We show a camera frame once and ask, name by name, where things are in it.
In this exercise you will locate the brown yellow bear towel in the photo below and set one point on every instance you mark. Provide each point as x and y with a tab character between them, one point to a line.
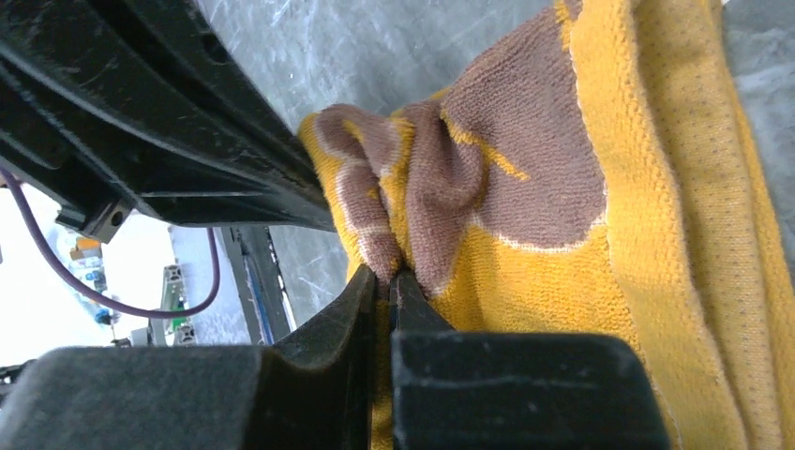
592	171

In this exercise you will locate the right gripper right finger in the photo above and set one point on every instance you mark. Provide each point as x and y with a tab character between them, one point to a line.
481	390

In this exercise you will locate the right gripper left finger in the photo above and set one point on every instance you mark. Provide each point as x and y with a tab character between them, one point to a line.
310	390

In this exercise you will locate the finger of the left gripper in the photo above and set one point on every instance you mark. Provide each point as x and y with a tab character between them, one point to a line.
115	106

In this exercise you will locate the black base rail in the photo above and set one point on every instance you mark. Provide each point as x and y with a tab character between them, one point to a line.
258	279

